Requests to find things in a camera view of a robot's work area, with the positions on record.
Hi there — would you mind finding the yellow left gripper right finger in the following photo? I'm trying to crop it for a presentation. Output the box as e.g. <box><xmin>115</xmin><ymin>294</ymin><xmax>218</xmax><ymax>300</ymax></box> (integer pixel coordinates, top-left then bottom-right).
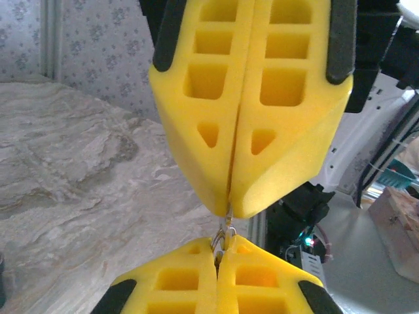
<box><xmin>216</xmin><ymin>234</ymin><xmax>344</xmax><ymax>314</ymax></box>

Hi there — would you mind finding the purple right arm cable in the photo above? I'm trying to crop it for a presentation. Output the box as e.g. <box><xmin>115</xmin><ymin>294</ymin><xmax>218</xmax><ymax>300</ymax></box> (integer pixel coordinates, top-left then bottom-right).
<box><xmin>319</xmin><ymin>225</ymin><xmax>335</xmax><ymax>264</ymax></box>

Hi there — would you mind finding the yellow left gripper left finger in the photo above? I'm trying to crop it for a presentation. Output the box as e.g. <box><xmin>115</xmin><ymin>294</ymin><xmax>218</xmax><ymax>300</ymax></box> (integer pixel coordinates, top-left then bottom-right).
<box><xmin>91</xmin><ymin>237</ymin><xmax>219</xmax><ymax>314</ymax></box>

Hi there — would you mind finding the teal plastic basket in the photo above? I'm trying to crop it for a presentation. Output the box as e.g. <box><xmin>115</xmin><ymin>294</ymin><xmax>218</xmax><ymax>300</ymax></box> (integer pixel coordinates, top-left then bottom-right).
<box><xmin>374</xmin><ymin>158</ymin><xmax>419</xmax><ymax>191</ymax></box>

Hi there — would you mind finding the silver key with ring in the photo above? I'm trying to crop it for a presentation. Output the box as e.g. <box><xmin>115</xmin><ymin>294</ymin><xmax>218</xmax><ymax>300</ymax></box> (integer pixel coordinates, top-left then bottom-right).
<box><xmin>211</xmin><ymin>201</ymin><xmax>237</xmax><ymax>266</ymax></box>

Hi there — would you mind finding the aluminium frame post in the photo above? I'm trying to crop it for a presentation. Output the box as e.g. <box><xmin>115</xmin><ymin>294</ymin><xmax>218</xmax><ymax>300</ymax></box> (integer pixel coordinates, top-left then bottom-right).
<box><xmin>39</xmin><ymin>0</ymin><xmax>66</xmax><ymax>81</ymax></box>

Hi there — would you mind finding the wooden box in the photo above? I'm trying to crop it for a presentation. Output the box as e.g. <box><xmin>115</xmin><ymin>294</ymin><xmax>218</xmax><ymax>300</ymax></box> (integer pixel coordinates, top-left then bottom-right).
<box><xmin>368</xmin><ymin>186</ymin><xmax>419</xmax><ymax>281</ymax></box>

